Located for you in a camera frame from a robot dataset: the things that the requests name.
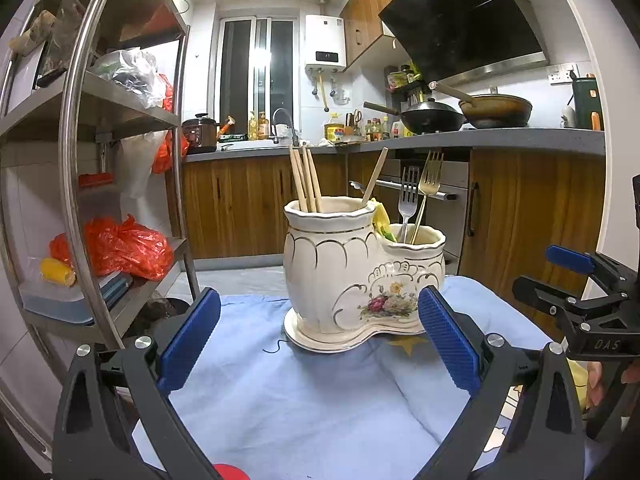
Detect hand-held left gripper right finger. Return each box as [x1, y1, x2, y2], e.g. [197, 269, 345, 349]
[415, 285, 586, 480]

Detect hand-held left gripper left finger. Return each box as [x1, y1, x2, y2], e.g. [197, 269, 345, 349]
[52, 287, 223, 480]

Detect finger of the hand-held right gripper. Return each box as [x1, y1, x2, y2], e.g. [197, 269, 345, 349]
[546, 245, 640, 293]
[512, 275, 632, 322]

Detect floral ceramic utensil holder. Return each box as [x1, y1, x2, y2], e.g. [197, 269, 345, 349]
[282, 195, 447, 353]

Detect gold fork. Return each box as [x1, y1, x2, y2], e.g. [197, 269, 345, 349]
[409, 151, 445, 246]

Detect wooden chopstick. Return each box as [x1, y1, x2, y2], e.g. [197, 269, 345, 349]
[361, 147, 389, 207]
[294, 149, 314, 212]
[301, 145, 318, 212]
[306, 148, 323, 212]
[289, 146, 308, 212]

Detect dark round bin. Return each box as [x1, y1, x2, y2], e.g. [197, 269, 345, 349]
[132, 297, 193, 339]

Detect wooden lower cabinets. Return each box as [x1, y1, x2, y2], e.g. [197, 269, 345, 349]
[182, 147, 608, 306]

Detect wooden cabinets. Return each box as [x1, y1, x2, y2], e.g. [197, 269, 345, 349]
[340, 0, 436, 72]
[182, 147, 608, 306]

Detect blue lidded container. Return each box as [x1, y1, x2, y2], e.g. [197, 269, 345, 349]
[97, 271, 135, 311]

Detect large red plastic bag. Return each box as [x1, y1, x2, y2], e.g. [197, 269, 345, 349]
[50, 214, 174, 282]

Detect translucent plastic container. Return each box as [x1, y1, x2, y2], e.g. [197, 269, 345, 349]
[20, 282, 108, 327]

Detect yellow green cloth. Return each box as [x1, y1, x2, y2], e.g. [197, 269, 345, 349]
[370, 199, 398, 241]

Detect light blue cloth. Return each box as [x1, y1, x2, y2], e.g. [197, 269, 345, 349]
[132, 275, 576, 480]

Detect silver fork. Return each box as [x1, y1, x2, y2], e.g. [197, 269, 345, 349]
[398, 166, 421, 245]

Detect green knife block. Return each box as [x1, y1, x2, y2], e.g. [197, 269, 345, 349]
[570, 74, 601, 130]

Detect brown wok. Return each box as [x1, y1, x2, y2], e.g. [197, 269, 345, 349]
[429, 81, 533, 128]

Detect white plastic bag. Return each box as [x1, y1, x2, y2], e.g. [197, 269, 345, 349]
[117, 132, 168, 201]

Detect hanging red plastic bag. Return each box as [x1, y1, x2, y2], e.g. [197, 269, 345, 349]
[151, 131, 190, 175]

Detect black wok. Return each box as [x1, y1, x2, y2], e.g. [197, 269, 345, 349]
[363, 100, 466, 135]

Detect dark red rice cooker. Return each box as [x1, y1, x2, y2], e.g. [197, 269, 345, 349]
[181, 113, 220, 154]

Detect row of condiment bottles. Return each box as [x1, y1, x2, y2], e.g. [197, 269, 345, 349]
[365, 116, 406, 142]

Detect metal sink faucet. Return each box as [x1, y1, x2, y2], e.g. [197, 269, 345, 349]
[272, 108, 300, 146]

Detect metal shelf rack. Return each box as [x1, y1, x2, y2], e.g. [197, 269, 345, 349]
[0, 0, 201, 461]

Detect black range hood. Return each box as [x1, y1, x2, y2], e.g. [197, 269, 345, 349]
[377, 0, 551, 86]

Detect clear crumpled plastic bag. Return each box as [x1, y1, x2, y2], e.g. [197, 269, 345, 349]
[95, 47, 168, 109]

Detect kitchen window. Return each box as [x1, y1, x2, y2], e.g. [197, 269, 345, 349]
[215, 10, 303, 141]

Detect wooden upper cabinets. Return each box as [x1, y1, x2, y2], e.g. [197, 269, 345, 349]
[340, 0, 436, 72]

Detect white water heater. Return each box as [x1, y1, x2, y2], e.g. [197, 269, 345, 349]
[305, 14, 348, 72]

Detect dark plastic packet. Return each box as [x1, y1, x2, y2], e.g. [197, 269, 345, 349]
[37, 0, 94, 77]

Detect built-in oven with bar handles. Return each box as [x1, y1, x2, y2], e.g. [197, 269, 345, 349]
[350, 147, 471, 276]

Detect white wall socket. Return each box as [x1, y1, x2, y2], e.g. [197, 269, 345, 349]
[546, 63, 581, 85]

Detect wall rack of seasoning packets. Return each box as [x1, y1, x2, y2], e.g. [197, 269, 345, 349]
[386, 62, 431, 103]

